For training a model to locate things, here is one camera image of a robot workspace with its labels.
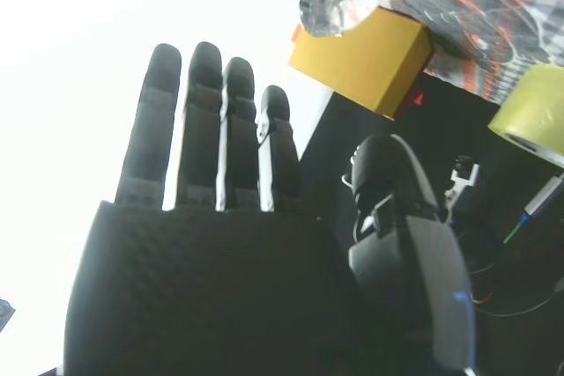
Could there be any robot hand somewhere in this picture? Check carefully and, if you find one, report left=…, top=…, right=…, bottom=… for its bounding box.
left=63, top=41, right=479, bottom=376

